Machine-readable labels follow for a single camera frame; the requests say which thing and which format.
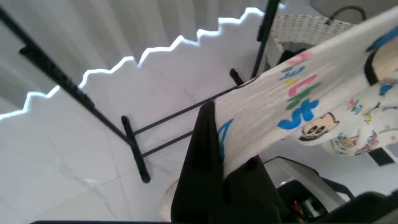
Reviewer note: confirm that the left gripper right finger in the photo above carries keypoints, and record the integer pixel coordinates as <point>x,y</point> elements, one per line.
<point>252,196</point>

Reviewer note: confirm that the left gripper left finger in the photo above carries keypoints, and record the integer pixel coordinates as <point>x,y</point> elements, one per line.
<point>202,180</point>

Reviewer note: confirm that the cream printed garment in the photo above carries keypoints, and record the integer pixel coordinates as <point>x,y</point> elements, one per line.
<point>264,105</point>

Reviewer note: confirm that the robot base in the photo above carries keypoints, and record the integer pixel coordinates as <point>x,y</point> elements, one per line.
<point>298,174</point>

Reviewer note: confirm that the black clothes rack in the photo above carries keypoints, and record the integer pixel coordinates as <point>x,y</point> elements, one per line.
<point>137,155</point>

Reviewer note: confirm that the white laundry basket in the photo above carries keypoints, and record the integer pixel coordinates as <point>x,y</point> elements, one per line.
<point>298,28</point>

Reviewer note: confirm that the black garment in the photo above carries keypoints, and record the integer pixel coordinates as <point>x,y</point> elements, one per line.
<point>289,54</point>

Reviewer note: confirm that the white curtain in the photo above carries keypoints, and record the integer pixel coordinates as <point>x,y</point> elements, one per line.
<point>93,31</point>

